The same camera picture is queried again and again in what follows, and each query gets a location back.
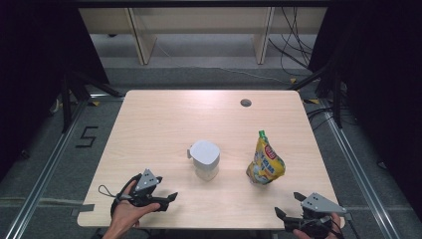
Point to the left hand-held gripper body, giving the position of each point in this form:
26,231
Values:
146,182

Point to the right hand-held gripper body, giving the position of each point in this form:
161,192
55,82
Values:
320,204

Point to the yellow seasoning pouch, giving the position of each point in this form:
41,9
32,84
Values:
265,162

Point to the clear jar with grey lid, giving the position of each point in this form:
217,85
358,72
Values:
204,154

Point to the person's right hand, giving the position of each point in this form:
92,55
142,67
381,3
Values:
337,220

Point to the person's left hand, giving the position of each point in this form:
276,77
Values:
127,215

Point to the grey tape strip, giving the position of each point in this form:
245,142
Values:
348,216
84,208

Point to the black metal stand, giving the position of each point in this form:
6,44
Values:
66,99
337,99

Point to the black curtain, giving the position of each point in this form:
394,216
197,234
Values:
33,66
381,83

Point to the light wooden desk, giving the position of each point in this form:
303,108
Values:
199,20

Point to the metal floor rail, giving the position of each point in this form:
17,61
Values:
358,176
49,166

